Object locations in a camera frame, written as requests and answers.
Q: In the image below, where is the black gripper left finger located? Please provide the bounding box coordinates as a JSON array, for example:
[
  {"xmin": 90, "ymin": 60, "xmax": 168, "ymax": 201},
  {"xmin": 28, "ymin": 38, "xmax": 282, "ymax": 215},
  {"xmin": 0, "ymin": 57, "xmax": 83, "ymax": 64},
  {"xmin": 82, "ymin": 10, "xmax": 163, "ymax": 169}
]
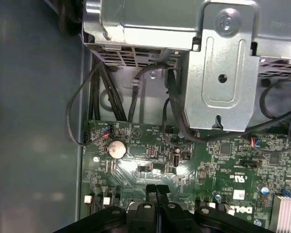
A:
[{"xmin": 59, "ymin": 184, "xmax": 161, "ymax": 233}]

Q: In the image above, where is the internal USB port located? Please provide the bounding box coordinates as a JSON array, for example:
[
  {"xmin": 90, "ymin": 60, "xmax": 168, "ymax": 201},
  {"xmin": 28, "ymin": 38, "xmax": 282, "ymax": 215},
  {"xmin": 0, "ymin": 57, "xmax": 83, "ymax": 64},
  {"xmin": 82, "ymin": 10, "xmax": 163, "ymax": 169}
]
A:
[{"xmin": 171, "ymin": 151, "xmax": 182, "ymax": 168}]

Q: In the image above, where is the black data cable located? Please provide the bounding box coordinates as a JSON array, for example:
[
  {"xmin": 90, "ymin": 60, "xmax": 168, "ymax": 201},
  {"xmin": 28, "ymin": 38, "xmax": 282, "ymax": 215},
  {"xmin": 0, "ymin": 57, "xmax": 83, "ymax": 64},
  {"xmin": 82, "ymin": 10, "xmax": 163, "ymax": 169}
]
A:
[{"xmin": 161, "ymin": 67, "xmax": 291, "ymax": 146}]

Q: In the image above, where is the grey metal bracket plate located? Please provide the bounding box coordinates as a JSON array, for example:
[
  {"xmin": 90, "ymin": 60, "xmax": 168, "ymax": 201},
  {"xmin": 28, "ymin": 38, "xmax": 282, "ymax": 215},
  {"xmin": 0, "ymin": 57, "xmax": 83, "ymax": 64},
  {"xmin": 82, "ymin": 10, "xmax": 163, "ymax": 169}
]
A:
[{"xmin": 183, "ymin": 0, "xmax": 261, "ymax": 133}]

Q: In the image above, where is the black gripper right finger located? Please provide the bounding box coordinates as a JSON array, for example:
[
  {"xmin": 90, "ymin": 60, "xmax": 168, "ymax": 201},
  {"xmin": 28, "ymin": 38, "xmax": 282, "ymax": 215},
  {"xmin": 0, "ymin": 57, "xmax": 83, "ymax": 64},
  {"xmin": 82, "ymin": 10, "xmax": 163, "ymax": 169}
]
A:
[{"xmin": 156, "ymin": 185, "xmax": 272, "ymax": 233}]

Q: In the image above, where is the black RAM slot pair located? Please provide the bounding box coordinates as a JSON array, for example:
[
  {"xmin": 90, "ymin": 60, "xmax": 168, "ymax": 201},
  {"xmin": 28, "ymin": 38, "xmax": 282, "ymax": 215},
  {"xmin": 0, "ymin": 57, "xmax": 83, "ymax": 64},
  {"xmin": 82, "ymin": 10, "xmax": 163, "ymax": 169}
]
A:
[
  {"xmin": 83, "ymin": 193, "xmax": 122, "ymax": 219},
  {"xmin": 195, "ymin": 200, "xmax": 235, "ymax": 216}
]

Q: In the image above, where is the black clipped cable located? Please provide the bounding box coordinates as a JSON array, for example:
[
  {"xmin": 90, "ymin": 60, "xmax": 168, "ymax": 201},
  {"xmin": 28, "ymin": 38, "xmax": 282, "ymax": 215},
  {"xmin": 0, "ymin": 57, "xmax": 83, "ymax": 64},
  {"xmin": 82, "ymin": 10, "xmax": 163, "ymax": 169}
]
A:
[{"xmin": 127, "ymin": 62, "xmax": 168, "ymax": 122}]

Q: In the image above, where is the black open PC case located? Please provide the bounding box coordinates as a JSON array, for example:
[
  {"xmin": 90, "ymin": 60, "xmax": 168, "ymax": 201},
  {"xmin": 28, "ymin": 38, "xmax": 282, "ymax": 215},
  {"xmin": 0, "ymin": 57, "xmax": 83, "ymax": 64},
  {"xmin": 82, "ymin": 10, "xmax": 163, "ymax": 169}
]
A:
[{"xmin": 0, "ymin": 0, "xmax": 291, "ymax": 233}]

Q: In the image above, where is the thin black wire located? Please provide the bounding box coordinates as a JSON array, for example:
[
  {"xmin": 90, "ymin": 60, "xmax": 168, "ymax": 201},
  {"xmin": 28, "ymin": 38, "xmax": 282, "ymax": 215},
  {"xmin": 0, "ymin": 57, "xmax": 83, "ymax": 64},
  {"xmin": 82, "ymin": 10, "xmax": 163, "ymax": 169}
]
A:
[{"xmin": 65, "ymin": 60, "xmax": 106, "ymax": 147}]

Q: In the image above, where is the silver chipset heatsink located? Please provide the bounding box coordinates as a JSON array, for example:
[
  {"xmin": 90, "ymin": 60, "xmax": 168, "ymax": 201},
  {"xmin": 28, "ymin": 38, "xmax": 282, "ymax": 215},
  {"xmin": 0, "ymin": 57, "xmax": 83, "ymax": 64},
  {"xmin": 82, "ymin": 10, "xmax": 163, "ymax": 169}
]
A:
[{"xmin": 271, "ymin": 193, "xmax": 291, "ymax": 232}]

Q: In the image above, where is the coin cell battery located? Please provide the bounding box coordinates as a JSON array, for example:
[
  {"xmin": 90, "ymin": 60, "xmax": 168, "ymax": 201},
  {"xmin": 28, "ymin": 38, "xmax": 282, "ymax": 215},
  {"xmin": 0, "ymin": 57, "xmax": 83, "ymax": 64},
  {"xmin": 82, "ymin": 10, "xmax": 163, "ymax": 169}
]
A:
[{"xmin": 107, "ymin": 139, "xmax": 127, "ymax": 160}]

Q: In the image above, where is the metal drive cage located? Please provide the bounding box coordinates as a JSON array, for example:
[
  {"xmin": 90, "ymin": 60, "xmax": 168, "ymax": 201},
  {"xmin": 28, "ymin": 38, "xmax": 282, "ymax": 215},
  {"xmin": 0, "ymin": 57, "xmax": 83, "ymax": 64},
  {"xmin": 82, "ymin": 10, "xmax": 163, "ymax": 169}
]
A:
[{"xmin": 81, "ymin": 0, "xmax": 291, "ymax": 73}]

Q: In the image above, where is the green motherboard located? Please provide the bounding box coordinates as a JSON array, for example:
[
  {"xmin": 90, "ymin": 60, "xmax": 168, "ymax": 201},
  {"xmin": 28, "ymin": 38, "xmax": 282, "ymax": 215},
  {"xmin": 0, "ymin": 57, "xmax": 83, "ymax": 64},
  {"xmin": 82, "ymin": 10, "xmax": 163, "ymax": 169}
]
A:
[{"xmin": 83, "ymin": 118, "xmax": 291, "ymax": 233}]

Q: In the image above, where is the black cable bundle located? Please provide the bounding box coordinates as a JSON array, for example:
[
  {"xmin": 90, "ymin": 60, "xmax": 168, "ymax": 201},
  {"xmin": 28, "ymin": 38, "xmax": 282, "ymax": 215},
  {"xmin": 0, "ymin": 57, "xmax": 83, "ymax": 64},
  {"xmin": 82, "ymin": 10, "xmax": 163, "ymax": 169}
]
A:
[{"xmin": 88, "ymin": 58, "xmax": 128, "ymax": 122}]

